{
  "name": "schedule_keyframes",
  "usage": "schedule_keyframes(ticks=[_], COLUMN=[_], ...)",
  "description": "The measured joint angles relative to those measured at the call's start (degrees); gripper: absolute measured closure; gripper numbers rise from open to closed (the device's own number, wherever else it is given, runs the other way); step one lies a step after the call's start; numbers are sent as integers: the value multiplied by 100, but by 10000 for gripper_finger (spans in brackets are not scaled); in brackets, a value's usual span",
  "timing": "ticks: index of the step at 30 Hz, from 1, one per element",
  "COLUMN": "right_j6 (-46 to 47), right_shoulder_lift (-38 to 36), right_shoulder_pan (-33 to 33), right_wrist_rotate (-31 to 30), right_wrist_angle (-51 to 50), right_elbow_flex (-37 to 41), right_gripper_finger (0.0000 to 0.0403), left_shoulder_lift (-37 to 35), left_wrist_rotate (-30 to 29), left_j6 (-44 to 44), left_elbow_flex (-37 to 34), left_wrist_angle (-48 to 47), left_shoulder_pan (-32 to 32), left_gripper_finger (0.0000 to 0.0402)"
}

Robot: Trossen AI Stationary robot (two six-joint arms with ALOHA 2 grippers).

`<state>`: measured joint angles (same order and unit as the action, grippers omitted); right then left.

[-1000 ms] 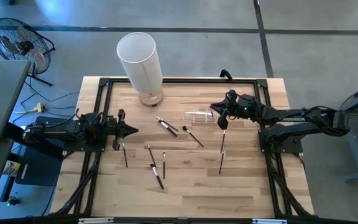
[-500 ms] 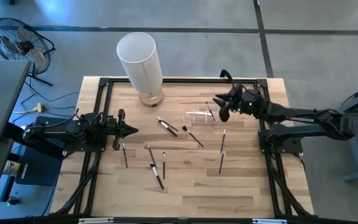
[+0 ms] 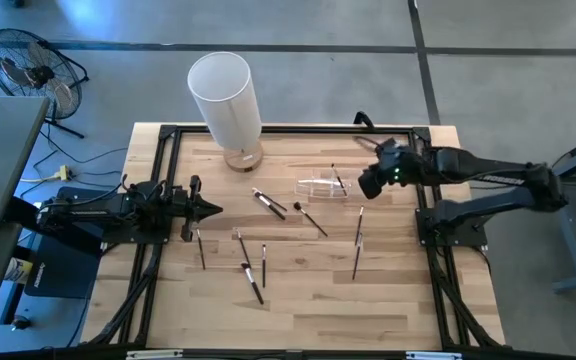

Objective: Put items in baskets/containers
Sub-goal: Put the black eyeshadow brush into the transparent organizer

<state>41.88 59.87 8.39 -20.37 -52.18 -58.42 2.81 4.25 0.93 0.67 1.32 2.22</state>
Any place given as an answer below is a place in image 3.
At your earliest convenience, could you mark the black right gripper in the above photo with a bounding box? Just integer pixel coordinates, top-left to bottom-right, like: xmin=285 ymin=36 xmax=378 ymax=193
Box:
xmin=357 ymin=139 xmax=415 ymax=200

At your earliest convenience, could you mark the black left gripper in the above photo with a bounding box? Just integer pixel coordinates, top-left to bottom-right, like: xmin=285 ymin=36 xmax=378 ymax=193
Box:
xmin=166 ymin=174 xmax=224 ymax=243

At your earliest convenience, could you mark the thick black white-ferrule brush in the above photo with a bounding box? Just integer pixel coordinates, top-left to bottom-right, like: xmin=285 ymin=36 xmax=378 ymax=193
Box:
xmin=253 ymin=191 xmax=287 ymax=221
xmin=240 ymin=262 xmax=265 ymax=306

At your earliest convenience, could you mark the thin silver-ferrule makeup brush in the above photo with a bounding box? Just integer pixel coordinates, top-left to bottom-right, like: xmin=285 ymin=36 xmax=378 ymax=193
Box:
xmin=251 ymin=187 xmax=288 ymax=213

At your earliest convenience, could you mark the black round-head makeup brush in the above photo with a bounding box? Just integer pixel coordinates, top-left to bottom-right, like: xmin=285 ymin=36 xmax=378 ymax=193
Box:
xmin=293 ymin=201 xmax=329 ymax=238

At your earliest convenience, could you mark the black table clamp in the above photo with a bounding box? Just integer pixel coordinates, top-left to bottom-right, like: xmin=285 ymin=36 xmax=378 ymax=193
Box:
xmin=352 ymin=110 xmax=376 ymax=130

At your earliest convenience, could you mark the clear plastic organizer container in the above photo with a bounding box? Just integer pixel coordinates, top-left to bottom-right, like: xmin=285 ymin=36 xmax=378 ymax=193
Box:
xmin=295 ymin=168 xmax=353 ymax=200

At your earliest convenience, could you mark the white cylinder lamp wooden base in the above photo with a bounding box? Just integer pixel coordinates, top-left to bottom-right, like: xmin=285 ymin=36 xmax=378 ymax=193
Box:
xmin=186 ymin=51 xmax=265 ymax=174

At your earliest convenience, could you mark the black desk leg beam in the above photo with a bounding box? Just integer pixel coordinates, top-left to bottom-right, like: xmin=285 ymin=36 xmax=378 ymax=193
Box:
xmin=5 ymin=197 xmax=105 ymax=257

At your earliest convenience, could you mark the white label strip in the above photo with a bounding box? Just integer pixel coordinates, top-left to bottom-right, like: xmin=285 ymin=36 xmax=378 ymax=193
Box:
xmin=126 ymin=349 xmax=185 ymax=360
xmin=405 ymin=351 xmax=464 ymax=360

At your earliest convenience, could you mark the black floor case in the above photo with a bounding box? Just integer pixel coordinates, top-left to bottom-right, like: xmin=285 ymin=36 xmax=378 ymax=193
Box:
xmin=25 ymin=187 xmax=119 ymax=299

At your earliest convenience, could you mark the yellow white labelled bottle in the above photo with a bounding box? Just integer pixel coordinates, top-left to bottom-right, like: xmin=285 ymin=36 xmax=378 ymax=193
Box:
xmin=4 ymin=256 xmax=35 ymax=286

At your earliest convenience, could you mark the grey desk top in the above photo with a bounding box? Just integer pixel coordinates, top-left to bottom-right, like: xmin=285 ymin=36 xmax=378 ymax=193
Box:
xmin=0 ymin=95 xmax=51 ymax=227

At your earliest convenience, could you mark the black floor fan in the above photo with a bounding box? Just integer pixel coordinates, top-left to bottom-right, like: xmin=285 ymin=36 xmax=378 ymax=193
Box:
xmin=0 ymin=28 xmax=90 ymax=140

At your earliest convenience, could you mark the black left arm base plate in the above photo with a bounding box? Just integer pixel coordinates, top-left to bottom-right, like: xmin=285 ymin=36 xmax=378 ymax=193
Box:
xmin=98 ymin=188 xmax=175 ymax=246

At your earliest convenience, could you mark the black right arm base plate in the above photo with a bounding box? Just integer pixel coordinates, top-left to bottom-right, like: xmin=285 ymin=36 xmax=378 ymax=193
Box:
xmin=415 ymin=207 xmax=489 ymax=248

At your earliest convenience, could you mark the black aluminium table frame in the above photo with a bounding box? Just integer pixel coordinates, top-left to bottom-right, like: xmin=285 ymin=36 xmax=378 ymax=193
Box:
xmin=81 ymin=123 xmax=507 ymax=349

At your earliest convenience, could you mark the black floor cable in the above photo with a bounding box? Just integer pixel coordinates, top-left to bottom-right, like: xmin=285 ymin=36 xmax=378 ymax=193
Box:
xmin=39 ymin=128 xmax=130 ymax=166

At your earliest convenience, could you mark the white power cable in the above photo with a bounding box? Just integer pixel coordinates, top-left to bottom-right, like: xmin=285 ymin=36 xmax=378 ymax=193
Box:
xmin=19 ymin=173 xmax=59 ymax=184

